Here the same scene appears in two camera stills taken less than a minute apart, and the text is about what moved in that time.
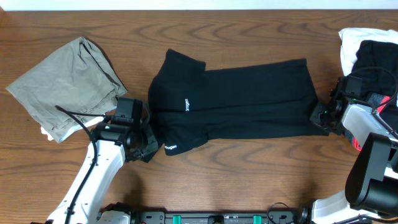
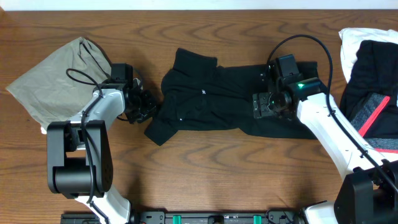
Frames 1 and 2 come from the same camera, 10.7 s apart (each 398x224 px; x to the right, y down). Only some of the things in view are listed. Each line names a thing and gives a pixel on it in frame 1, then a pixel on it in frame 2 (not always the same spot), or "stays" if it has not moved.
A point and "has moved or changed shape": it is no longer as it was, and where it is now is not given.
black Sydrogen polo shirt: x=189 y=105 has moved or changed shape
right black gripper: x=321 y=113 -> x=258 y=106
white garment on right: x=352 y=38 stays
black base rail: x=219 y=217 stays
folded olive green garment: x=74 y=85 stays
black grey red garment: x=376 y=63 stays
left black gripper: x=148 y=144 -> x=146 y=106
